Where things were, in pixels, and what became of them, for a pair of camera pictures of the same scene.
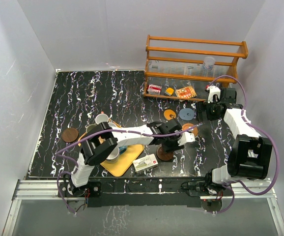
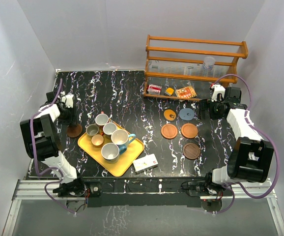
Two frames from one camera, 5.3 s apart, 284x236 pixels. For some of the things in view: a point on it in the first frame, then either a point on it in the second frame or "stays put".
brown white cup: [101, 118] stays put
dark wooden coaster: [163, 155] -> [191, 151]
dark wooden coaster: [70, 134] -> [73, 130]
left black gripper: [176, 147] -> [72, 120]
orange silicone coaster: [169, 114] stays put
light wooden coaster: [187, 125] stays put
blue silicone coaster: [186, 114] stays put
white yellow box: [149, 161] stays put
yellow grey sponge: [169, 91] stays put
